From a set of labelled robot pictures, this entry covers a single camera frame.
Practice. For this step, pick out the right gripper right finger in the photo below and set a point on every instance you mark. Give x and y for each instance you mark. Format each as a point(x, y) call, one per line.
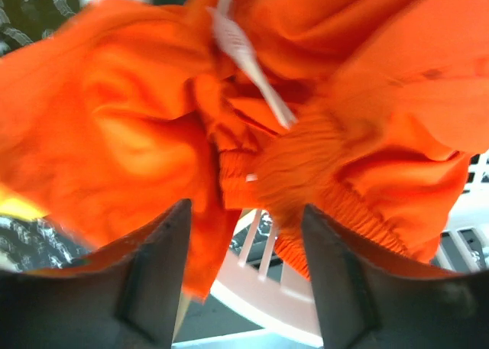
point(367, 296)

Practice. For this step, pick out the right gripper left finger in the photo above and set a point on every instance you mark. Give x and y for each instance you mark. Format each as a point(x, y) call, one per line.
point(124, 295)

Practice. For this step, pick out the orange shorts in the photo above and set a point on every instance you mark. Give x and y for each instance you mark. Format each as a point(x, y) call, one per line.
point(371, 110)

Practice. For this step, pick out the yellow shorts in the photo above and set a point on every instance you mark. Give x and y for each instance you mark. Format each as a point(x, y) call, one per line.
point(13, 205)

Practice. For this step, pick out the white laundry basket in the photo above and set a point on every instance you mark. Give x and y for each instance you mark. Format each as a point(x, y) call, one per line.
point(284, 304)

